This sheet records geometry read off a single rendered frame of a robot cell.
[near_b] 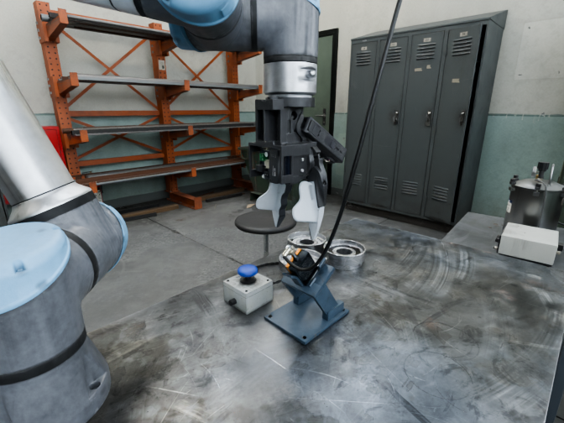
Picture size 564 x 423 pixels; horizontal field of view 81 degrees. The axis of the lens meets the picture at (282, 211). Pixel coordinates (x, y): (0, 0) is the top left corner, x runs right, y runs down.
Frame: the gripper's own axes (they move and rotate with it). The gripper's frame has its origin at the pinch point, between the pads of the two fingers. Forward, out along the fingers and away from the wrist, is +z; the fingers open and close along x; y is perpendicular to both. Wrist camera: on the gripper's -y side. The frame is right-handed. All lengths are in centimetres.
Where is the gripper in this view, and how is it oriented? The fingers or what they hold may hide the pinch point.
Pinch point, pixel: (297, 225)
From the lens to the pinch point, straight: 54.6
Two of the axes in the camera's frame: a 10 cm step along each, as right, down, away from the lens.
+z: -0.1, 9.5, 3.0
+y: -7.2, 2.0, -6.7
